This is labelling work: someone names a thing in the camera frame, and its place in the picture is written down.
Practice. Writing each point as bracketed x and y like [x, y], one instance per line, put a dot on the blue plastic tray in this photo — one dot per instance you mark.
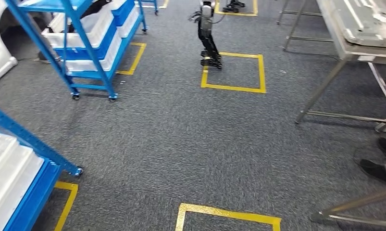
[122, 14]
[100, 46]

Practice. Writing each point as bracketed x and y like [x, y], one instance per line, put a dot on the blue metal shelf rack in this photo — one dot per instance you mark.
[30, 197]
[155, 6]
[84, 41]

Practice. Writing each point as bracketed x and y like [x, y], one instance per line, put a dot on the black plastic part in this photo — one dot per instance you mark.
[94, 6]

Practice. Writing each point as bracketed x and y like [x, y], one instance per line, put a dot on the stamped sheet metal panel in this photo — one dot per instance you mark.
[364, 22]

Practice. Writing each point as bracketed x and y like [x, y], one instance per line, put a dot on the yellow floor tape marking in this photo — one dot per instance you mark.
[164, 4]

